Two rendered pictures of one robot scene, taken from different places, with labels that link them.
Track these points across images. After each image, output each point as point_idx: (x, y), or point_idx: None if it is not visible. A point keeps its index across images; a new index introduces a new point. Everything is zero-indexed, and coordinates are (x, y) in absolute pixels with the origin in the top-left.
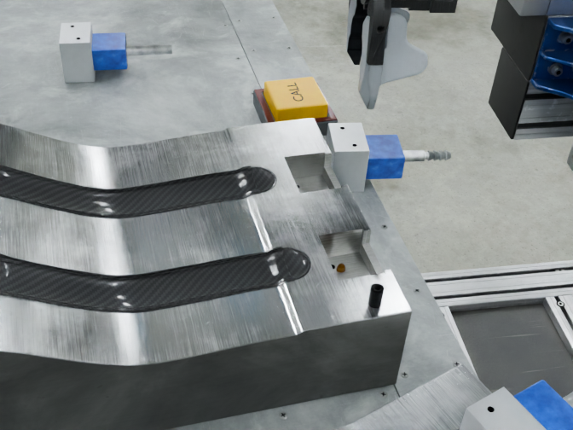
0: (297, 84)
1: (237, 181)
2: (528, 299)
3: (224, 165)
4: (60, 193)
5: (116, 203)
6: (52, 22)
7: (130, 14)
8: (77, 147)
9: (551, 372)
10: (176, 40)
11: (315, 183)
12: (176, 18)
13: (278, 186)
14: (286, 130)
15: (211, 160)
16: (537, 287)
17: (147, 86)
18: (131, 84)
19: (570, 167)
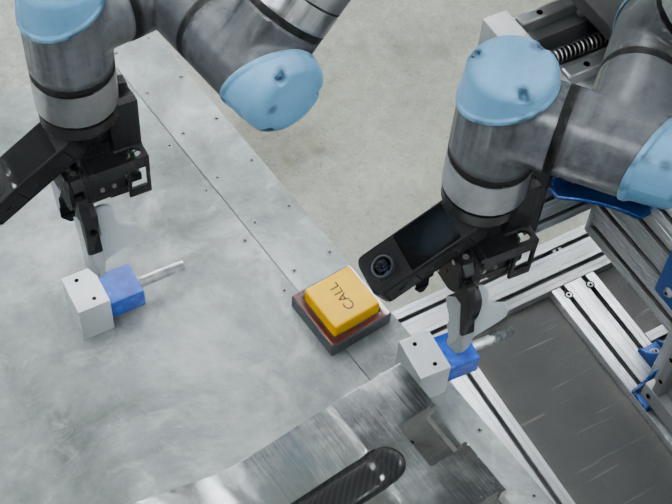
0: (338, 284)
1: (368, 467)
2: (534, 298)
3: (349, 453)
4: None
5: None
6: (14, 247)
7: (94, 205)
8: (210, 481)
9: (579, 379)
10: (166, 232)
11: (425, 432)
12: (147, 195)
13: (409, 465)
14: (384, 390)
15: (335, 451)
16: (540, 280)
17: (172, 316)
18: (155, 319)
19: (589, 235)
